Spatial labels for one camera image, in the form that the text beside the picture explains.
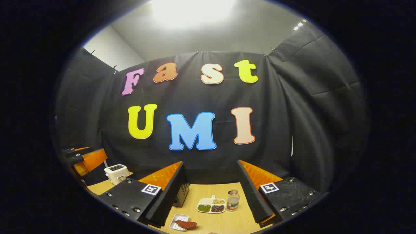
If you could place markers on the black electric oven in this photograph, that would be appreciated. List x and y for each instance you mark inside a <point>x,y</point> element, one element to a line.
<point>182,195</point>

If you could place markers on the black backdrop cloth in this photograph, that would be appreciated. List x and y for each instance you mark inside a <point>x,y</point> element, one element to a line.
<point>195,94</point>

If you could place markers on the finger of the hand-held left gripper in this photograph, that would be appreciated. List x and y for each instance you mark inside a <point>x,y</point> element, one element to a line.
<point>76,151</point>
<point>94,159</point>

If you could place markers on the ceiling light panel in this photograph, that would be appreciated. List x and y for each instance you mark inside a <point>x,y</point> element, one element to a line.
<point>299,25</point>

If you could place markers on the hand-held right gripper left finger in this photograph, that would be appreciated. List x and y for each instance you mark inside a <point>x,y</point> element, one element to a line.
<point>169,201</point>

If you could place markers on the white divided bean plate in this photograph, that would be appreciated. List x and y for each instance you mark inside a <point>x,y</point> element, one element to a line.
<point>211,206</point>

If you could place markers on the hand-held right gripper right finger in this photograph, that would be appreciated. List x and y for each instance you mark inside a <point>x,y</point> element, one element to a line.
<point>252,191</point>

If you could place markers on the white toaster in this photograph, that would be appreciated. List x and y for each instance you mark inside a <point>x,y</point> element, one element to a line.
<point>114,174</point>

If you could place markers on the red meat slice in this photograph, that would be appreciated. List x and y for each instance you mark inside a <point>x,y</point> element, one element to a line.
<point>186,224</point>

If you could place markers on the white rectangular tray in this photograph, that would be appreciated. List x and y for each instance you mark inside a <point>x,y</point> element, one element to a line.
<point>179,219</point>

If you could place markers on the clear plastic bottle red label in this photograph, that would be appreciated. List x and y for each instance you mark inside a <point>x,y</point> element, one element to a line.
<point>233,201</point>

